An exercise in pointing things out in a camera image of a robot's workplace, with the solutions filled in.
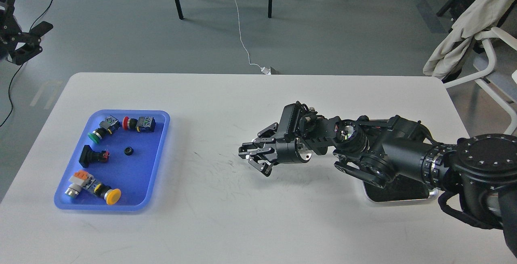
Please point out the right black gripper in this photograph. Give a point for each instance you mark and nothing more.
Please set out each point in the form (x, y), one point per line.
(268, 149)

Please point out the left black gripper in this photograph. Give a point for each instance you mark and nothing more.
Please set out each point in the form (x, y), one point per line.
(21, 46)

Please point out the small black gear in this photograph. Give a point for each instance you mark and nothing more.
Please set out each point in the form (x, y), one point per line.
(128, 151)

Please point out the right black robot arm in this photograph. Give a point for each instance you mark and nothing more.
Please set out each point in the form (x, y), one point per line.
(477, 175)

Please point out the white power adapter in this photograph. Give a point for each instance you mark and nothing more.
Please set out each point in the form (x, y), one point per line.
(269, 71)

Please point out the silver metal tray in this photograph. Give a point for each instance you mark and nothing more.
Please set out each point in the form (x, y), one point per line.
(401, 191)

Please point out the blue plastic tray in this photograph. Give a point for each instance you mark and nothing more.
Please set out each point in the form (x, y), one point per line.
(134, 175)

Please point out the beige cloth on chair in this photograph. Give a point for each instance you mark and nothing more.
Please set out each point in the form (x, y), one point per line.
(448, 57)

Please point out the red push button switch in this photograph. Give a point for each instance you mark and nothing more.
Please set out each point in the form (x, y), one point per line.
(144, 124)

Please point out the green push button switch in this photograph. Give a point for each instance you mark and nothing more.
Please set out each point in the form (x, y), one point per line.
(107, 126)

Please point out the black push button switch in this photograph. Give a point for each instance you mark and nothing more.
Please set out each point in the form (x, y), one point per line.
(89, 156)

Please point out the yellow push button switch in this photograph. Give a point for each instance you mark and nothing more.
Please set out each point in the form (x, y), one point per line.
(107, 193)

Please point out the grey orange switch module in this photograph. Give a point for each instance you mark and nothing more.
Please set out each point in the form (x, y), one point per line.
(81, 180)

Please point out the white chair frame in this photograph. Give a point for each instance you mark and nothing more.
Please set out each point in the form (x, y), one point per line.
(487, 75)

